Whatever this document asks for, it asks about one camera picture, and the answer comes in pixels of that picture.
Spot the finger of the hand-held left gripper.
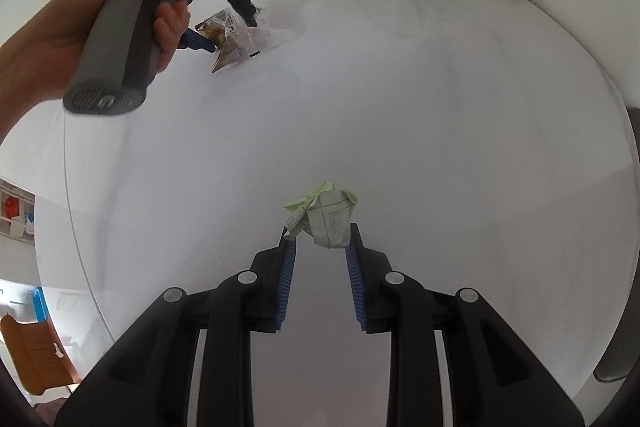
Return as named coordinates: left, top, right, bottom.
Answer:
left=177, top=29, right=218, bottom=54
left=225, top=0, right=263, bottom=28

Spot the blue storage box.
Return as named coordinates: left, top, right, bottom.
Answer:
left=31, top=287, right=48, bottom=323

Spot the reddish cloth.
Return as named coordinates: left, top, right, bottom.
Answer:
left=32, top=399, right=66, bottom=427

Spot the orange wooden chair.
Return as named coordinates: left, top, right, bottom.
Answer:
left=0, top=313, right=83, bottom=395

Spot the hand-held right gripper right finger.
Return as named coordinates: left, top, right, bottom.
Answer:
left=344, top=223, right=586, bottom=427

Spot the person's left forearm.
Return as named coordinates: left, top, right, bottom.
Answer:
left=0, top=38, right=57, bottom=145

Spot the clear wrapper with brown print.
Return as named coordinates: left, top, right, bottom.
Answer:
left=196, top=7, right=288, bottom=75

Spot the person's left hand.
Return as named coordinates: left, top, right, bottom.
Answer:
left=0, top=0, right=193, bottom=102

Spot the white shelf unit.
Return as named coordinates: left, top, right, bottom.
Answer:
left=0, top=177, right=38, bottom=248

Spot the grey green wrapper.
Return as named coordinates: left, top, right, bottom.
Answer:
left=283, top=181, right=361, bottom=250

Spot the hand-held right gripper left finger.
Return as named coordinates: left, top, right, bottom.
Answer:
left=54, top=234, right=298, bottom=427

